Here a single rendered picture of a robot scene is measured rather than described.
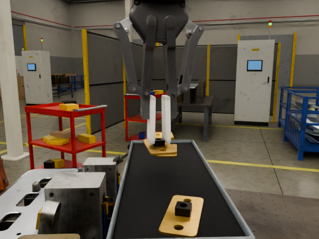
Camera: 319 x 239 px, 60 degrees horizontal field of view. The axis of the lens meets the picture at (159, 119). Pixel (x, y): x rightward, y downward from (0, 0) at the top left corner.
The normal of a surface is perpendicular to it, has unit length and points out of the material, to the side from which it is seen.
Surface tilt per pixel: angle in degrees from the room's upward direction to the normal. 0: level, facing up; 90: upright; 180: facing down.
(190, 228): 0
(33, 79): 90
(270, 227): 0
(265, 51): 90
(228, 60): 90
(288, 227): 0
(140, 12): 90
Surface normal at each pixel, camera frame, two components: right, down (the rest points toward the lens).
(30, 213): 0.00, -0.98
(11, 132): -0.27, 0.17
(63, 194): 0.04, 0.18
